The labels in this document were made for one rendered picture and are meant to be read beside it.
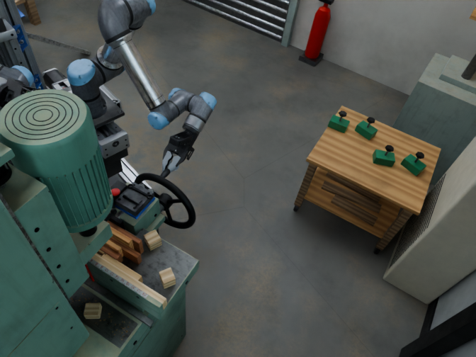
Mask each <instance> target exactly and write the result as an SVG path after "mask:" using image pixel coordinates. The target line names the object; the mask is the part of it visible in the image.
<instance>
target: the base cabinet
mask: <svg viewBox="0 0 476 357"><path fill-rule="evenodd" d="M185 335H186V288H184V290H183V291H182V293H181V294H180V295H179V297H178V298H177V300H176V301H175V303H174V304H173V305H172V307H171V309H170V310H169V311H168V312H167V314H166V316H165V317H164V318H163V320H162V321H161V320H159V319H157V318H156V317H155V318H154V324H153V325H152V326H151V327H148V328H147V330H146V331H145V333H144V334H143V335H142V336H141V338H140V340H139V341H138V342H137V343H136V345H135V346H134V348H133V349H132V350H131V352H130V353H129V354H128V356H127V357H172V356H173V354H174V352H175V351H176V349H177V348H178V347H179V344H180V343H181V342H182V340H183V338H184V337H185Z"/></svg>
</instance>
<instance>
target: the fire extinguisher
mask: <svg viewBox="0 0 476 357"><path fill-rule="evenodd" d="M319 1H321V2H324V5H323V6H320V7H319V8H318V10H317V12H316V14H315V16H314V20H313V24H312V28H311V31H310V36H309V39H308V41H307V47H306V50H305V51H304V52H303V53H302V54H301V55H300V56H299V59H298V60H300V61H302V62H304V63H307V64H309V65H311V66H313V67H315V66H316V65H317V64H318V63H319V62H320V61H321V59H322V58H323V56H324V54H322V53H320V50H321V48H322V43H323V41H324V36H325V34H326V31H327V27H328V25H329V20H330V18H331V11H330V8H329V7H328V5H332V4H333V3H334V0H319Z"/></svg>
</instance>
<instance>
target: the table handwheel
mask: <svg viewBox="0 0 476 357"><path fill-rule="evenodd" d="M145 180H149V181H154V182H157V183H159V184H161V185H163V186H164V187H165V188H167V189H169V190H170V191H171V192H172V193H173V194H174V195H175V196H176V197H177V198H178V199H173V198H172V197H171V196H170V195H169V194H167V193H162V194H161V195H159V194H157V193H156V192H154V197H156V198H158V199H159V207H160V213H161V214H162V211H166V215H167V216H166V215H164V216H165V221H164V223H166V224H167V225H169V226H172V227H175V228H179V229H187V228H189V227H192V226H193V224H194V223H195V221H196V212H195V210H194V207H193V205H192V203H191V202H190V200H189V199H188V198H187V196H186V195H185V194H184V193H183V191H182V190H181V189H179V188H178V187H177V186H176V185H174V184H173V183H172V182H170V181H169V180H167V179H166V178H164V177H162V176H159V175H157V174H152V173H143V174H140V175H138V176H137V177H136V179H135V183H137V184H140V183H143V181H145ZM143 184H144V183H143ZM144 187H145V188H146V189H147V190H148V189H149V187H148V186H146V185H145V184H144ZM173 203H183V205H184V206H185V208H186V210H187V212H188V221H186V222H178V221H175V220H172V217H171V214H170V211H169V208H170V207H171V206H172V205H173Z"/></svg>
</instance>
